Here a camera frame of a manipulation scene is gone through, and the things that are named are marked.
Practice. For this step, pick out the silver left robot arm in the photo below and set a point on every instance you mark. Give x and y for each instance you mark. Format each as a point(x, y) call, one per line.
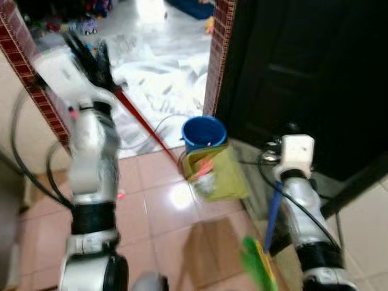
point(91, 163)

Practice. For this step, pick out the blue plastic bucket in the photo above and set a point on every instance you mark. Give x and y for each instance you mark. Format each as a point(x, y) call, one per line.
point(203, 130)

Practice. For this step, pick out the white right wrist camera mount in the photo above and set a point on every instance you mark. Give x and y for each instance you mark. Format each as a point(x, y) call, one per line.
point(298, 154)

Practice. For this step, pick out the small pink wrapper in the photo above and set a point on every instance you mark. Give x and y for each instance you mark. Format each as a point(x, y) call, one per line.
point(120, 194)

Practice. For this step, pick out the dark panelled door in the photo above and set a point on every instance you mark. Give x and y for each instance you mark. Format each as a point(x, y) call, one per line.
point(303, 66)

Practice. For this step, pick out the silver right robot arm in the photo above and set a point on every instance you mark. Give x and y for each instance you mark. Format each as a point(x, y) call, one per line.
point(312, 218)

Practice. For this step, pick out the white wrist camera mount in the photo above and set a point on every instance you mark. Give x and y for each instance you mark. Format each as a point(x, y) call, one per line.
point(60, 76)
point(298, 154)

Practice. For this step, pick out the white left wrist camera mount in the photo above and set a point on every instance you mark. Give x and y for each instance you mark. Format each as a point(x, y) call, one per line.
point(60, 76)

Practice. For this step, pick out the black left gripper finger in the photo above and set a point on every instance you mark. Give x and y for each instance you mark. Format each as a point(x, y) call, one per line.
point(77, 50)
point(103, 60)

